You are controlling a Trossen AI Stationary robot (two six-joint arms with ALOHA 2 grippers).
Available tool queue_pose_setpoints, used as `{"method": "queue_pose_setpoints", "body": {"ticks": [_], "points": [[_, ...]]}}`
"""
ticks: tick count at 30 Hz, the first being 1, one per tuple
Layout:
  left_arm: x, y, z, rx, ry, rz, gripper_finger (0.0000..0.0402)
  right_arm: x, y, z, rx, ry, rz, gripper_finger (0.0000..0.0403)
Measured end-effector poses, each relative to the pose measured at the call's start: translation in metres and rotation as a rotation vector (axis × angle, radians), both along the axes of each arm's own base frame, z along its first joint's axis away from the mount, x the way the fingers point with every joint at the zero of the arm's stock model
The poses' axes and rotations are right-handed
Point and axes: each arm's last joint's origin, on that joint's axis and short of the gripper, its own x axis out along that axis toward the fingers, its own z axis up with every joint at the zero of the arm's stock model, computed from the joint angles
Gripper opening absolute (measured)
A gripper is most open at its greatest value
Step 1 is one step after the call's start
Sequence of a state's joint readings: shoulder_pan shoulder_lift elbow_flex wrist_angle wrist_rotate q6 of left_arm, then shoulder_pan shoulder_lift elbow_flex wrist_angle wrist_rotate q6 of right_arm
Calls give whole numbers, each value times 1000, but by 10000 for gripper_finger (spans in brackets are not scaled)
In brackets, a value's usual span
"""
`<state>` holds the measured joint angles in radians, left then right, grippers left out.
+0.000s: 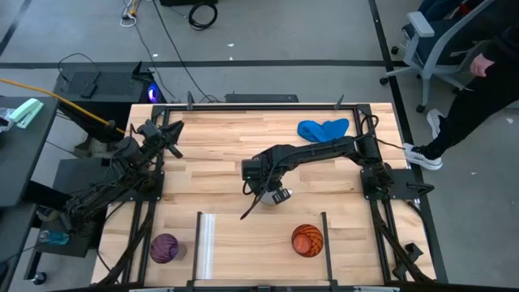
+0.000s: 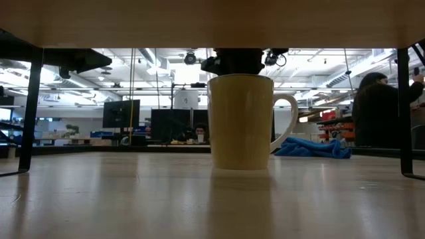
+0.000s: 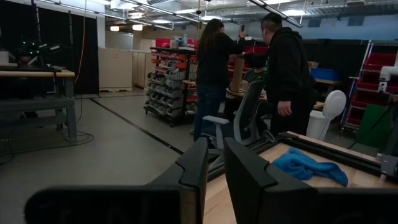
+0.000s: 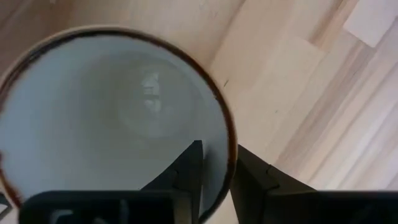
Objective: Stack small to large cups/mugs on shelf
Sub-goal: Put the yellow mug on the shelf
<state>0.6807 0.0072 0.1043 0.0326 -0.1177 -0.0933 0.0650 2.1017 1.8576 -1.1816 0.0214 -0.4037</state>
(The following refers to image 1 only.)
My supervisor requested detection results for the mint green stapler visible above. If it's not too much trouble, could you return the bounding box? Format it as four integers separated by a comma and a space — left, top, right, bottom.
8, 97, 45, 130

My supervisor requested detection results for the black flat box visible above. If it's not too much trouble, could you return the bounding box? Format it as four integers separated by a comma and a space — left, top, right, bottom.
224, 93, 300, 104

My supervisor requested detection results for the black table rail frame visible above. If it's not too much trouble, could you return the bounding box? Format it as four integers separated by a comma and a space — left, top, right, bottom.
97, 103, 437, 292

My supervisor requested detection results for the white shoe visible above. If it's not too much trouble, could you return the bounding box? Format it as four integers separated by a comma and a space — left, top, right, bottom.
402, 142, 444, 171
425, 108, 446, 140

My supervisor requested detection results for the person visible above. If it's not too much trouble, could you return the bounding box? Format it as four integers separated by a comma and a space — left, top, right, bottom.
428, 22, 519, 160

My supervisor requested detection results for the black side desk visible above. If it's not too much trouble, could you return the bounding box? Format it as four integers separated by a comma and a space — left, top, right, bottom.
0, 96, 60, 208

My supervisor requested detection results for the orange basketball toy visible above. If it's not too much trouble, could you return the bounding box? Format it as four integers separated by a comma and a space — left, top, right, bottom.
290, 223, 324, 259

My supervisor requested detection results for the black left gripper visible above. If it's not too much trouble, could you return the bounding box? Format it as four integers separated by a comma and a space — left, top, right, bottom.
137, 119, 186, 160

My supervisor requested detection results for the grey office chair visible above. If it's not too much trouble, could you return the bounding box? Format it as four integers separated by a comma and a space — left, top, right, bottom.
379, 0, 498, 114

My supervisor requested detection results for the blue water bottle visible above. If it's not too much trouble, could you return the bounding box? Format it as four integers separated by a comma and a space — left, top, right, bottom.
39, 230, 71, 247

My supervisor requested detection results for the blue cloth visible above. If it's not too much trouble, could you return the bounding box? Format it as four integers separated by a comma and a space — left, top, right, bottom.
297, 118, 350, 144

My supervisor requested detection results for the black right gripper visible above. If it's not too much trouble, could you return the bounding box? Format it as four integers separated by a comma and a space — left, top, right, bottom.
247, 164, 293, 205

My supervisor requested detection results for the small black device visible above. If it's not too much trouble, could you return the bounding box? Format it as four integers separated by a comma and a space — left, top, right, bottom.
79, 71, 99, 99

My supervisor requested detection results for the yellow floor cable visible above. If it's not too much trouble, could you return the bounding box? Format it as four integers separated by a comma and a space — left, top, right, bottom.
0, 77, 127, 135

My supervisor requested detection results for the person's hand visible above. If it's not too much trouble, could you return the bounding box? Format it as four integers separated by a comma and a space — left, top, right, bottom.
469, 53, 496, 78

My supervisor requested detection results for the coiled black cable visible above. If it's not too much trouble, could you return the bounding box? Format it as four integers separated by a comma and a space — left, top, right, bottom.
187, 2, 219, 32

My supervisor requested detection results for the black equipment cart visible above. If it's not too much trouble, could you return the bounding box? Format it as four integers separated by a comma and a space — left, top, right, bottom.
34, 157, 122, 259

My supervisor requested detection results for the long black floor cable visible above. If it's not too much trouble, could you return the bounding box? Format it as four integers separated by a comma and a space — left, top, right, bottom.
152, 0, 220, 103

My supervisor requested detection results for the white cable bundle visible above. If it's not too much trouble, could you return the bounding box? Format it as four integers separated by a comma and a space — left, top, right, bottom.
119, 0, 139, 28

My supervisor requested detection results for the clear plastic packet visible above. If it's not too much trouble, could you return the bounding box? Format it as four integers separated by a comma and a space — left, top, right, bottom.
0, 107, 15, 133

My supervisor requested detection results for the white mug brown rim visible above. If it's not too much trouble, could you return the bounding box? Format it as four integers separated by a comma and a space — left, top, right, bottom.
260, 187, 294, 207

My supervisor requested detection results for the purple ball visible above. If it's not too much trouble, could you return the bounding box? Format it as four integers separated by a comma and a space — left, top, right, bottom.
149, 233, 187, 264

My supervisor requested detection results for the black floor box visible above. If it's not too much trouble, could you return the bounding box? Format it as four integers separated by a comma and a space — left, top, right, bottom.
159, 0, 219, 7

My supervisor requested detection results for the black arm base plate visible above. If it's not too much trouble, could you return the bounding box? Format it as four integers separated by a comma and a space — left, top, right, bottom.
115, 170, 165, 203
359, 167, 435, 201

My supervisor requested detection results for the black computer tower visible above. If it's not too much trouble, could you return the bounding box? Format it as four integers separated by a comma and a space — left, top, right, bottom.
52, 61, 167, 144

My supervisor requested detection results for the tape roll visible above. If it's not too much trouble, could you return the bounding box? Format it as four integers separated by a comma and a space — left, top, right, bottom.
36, 205, 61, 223

